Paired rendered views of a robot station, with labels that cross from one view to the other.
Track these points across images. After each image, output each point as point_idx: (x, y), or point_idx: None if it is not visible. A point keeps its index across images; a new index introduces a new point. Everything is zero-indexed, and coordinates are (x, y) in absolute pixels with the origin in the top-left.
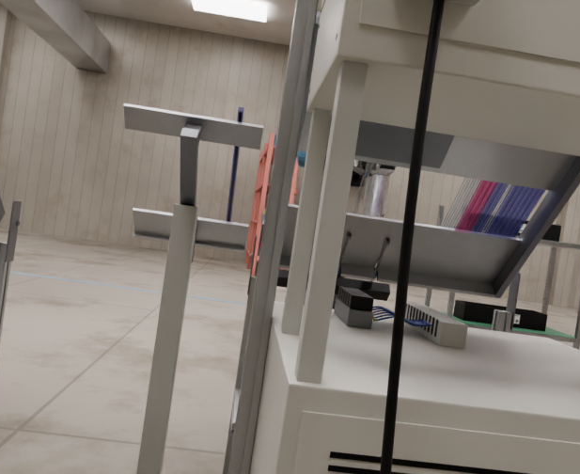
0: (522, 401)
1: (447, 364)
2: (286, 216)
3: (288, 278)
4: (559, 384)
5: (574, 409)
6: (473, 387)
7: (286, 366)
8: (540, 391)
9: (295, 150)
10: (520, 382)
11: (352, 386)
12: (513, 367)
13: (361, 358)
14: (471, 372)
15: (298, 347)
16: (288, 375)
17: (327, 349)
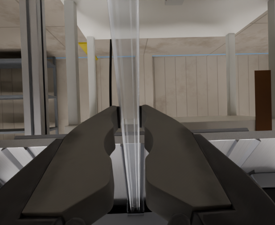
0: (152, 34)
1: (146, 16)
2: (46, 55)
3: (65, 30)
4: (187, 20)
5: (166, 35)
6: (142, 31)
7: (83, 33)
8: (168, 28)
9: (48, 106)
10: (167, 23)
11: (102, 38)
12: (185, 9)
13: (107, 22)
14: (151, 21)
15: (87, 44)
16: (85, 37)
17: (93, 18)
